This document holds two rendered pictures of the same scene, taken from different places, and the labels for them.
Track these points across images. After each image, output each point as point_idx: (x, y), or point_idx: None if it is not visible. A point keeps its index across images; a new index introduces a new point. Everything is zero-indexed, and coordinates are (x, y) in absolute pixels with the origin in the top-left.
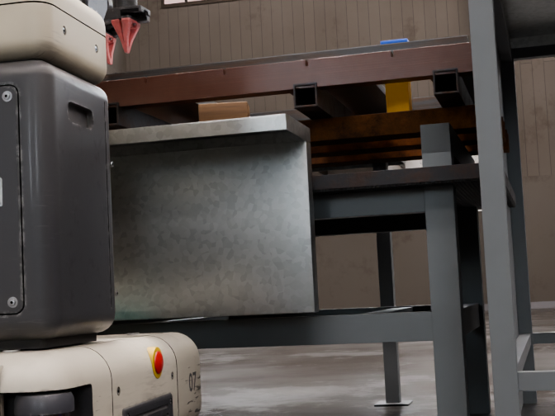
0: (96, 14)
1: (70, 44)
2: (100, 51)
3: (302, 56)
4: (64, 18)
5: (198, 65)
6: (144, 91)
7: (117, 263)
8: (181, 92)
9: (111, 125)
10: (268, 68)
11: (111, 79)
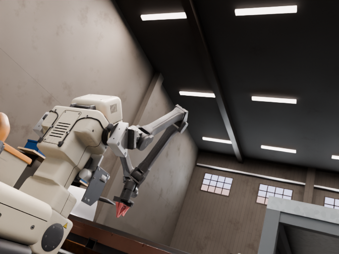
0: (45, 208)
1: (1, 224)
2: (36, 229)
3: (180, 252)
4: (2, 208)
5: (136, 236)
6: (109, 239)
7: None
8: (122, 246)
9: (90, 249)
10: (161, 252)
11: (102, 227)
